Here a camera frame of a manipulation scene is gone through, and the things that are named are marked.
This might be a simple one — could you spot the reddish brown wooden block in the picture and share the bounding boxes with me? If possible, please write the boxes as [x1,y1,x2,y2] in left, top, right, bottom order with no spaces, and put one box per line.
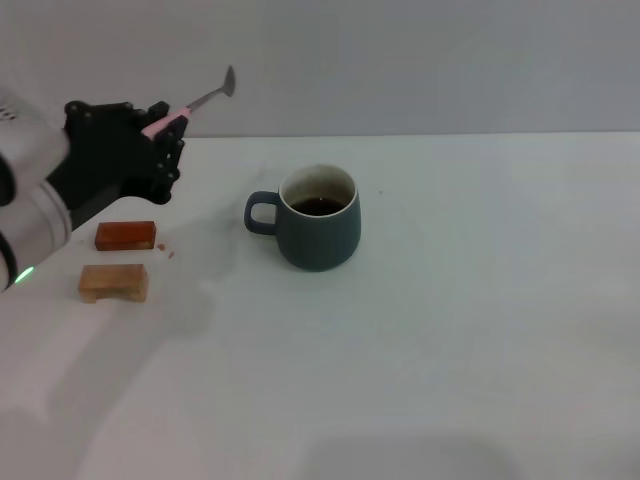
[94,220,157,252]

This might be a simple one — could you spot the dark coffee liquid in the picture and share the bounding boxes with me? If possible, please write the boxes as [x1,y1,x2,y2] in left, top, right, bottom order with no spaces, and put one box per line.
[289,196,348,217]

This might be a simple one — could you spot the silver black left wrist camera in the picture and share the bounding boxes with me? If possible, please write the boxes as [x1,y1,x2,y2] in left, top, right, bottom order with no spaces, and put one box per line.
[0,89,72,182]

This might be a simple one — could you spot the light notched wooden block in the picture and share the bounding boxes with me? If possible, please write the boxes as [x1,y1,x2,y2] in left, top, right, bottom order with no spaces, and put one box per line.
[78,264,150,304]

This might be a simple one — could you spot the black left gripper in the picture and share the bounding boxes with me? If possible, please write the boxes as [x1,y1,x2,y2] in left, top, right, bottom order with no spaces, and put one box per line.
[44,101,189,234]

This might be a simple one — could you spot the pink handled metal spoon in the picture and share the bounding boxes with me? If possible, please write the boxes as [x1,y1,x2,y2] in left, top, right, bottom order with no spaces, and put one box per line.
[141,64,237,140]

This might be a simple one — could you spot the grey ceramic mug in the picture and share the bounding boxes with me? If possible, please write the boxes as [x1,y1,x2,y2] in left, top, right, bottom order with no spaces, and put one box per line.
[243,163,362,273]

